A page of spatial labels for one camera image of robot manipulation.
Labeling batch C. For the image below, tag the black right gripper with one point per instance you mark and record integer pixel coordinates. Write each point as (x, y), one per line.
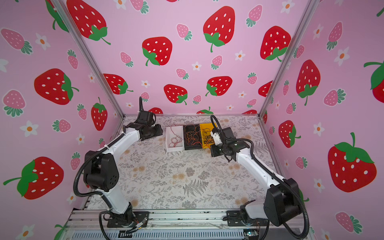
(213, 150)

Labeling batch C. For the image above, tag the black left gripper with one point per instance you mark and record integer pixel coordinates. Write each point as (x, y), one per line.
(159, 130)

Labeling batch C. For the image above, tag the white translucent storage bin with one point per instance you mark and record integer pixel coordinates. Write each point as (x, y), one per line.
(174, 139)

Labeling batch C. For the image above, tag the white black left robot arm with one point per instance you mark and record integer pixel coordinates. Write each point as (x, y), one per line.
(99, 174)

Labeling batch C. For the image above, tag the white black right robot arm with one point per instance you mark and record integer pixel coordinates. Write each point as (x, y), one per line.
(282, 206)

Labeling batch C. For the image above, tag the yellow plastic storage bin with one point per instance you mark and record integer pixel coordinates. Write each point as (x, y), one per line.
(207, 140)

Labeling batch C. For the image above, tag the black plastic storage bin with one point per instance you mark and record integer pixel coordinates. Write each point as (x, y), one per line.
(192, 137)

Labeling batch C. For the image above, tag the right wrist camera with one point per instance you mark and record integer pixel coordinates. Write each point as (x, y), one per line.
(216, 138)

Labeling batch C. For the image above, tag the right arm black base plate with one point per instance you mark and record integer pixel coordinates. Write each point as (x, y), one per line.
(238, 218)

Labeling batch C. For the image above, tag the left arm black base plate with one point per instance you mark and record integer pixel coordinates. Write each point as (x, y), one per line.
(129, 220)

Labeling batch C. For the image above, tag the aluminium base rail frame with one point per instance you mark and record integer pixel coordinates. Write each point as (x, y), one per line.
(195, 224)

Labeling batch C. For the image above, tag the aluminium left corner post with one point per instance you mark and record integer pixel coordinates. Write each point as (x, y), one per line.
(79, 40)

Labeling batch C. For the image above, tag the aluminium corner post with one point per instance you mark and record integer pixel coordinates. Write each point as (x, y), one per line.
(296, 38)
(79, 40)

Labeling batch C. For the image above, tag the aluminium right corner post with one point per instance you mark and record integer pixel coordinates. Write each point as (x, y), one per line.
(296, 38)

